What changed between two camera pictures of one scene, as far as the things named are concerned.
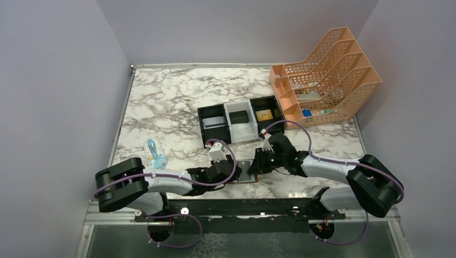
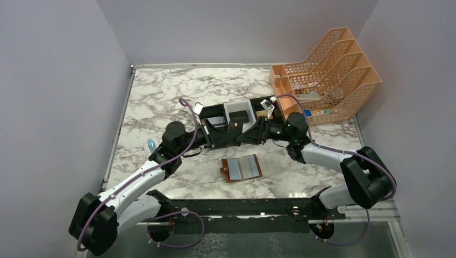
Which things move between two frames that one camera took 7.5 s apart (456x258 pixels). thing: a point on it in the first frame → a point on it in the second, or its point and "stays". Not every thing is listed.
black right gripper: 261,162 → 263,131
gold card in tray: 264,115 stays
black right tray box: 268,112 stays
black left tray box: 214,123 stays
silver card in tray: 213,122 stays
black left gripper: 230,169 → 209,133
